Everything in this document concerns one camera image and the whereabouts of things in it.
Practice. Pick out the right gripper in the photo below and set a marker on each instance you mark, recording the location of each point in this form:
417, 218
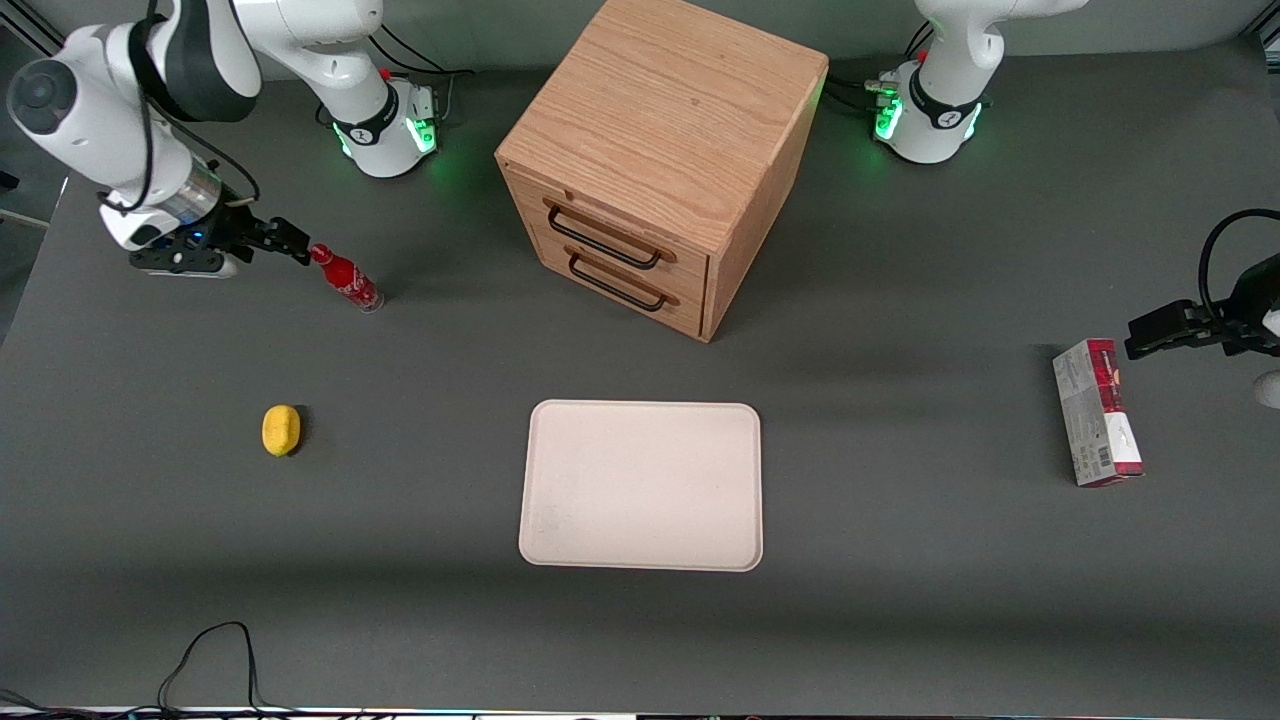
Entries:
237, 232

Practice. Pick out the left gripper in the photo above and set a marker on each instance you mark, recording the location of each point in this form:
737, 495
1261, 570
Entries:
1249, 307

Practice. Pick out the red coke bottle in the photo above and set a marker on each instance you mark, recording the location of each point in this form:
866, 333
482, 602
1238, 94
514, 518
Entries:
350, 280

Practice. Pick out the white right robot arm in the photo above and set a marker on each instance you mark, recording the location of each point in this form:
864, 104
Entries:
95, 110

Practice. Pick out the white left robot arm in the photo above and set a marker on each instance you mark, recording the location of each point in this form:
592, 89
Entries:
945, 90

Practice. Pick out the beige rectangular tray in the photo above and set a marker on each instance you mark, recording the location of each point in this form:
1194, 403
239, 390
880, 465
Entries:
640, 485

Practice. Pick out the grey and red carton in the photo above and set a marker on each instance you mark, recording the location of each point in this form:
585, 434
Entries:
1095, 410

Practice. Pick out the yellow lemon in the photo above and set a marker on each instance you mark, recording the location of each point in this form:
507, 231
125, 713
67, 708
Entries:
281, 430

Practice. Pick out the wooden drawer front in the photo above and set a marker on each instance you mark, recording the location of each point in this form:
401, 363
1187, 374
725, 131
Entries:
690, 310
625, 225

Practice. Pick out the wooden drawer cabinet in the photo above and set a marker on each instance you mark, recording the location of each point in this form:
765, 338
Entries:
670, 110

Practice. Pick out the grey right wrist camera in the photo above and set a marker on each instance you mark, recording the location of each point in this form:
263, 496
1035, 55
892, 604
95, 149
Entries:
185, 264

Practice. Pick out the aluminium frame rail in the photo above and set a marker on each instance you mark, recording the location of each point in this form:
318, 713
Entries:
30, 25

